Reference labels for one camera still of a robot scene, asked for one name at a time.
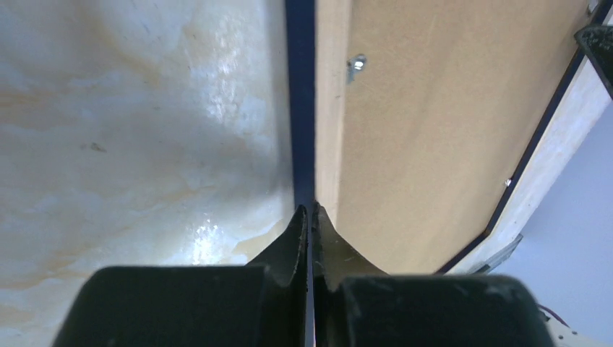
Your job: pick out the brown cardboard backing board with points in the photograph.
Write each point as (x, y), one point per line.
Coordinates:
(437, 122)

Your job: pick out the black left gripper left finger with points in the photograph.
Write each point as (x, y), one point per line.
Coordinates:
(261, 303)

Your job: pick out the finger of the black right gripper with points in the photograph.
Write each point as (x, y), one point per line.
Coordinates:
(595, 41)

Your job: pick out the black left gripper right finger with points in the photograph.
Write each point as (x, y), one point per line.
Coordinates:
(358, 304)

